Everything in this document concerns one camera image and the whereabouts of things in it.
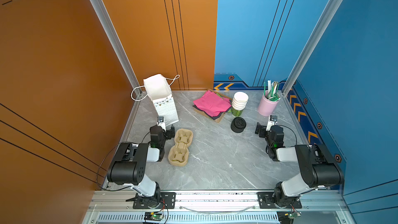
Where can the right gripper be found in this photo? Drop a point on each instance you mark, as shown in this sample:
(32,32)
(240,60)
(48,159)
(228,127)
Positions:
(261,130)

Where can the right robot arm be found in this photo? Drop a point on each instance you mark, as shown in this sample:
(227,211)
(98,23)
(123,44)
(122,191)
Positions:
(317,167)

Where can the pink straw holder cup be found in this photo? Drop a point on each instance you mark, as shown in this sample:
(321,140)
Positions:
(266,107)

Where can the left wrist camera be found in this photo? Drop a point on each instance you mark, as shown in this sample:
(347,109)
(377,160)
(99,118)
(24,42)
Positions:
(161,122)

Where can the green circuit board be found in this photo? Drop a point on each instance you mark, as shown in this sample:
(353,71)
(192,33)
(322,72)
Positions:
(152,217)

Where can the stack of paper cups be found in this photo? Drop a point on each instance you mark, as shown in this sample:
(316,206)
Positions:
(239,103)

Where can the pink napkin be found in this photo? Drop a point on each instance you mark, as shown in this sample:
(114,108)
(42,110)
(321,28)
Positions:
(212,104)

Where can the stack of black lids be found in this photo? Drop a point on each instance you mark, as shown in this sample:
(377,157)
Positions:
(238,125)

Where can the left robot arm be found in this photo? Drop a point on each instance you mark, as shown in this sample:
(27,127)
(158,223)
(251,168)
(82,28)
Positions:
(128,167)

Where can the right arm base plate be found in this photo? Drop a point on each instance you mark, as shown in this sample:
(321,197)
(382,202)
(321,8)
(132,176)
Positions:
(268,200)

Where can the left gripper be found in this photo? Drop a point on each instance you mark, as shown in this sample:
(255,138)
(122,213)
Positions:
(168,132)

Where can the beige pulp cup carrier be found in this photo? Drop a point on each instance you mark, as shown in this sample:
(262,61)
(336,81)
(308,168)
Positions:
(179,153)

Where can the dark grey napkin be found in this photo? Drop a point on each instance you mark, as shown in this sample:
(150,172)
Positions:
(217,118)

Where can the bundle of wrapped straws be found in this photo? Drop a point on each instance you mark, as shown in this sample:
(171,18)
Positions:
(271,90)

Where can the white paper gift bag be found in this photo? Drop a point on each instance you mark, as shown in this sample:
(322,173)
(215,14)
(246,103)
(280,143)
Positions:
(158,90)

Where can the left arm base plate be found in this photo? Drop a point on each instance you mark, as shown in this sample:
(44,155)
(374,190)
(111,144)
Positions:
(157,201)

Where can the aluminium front rail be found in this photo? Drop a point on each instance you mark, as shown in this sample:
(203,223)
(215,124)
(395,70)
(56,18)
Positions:
(220,207)

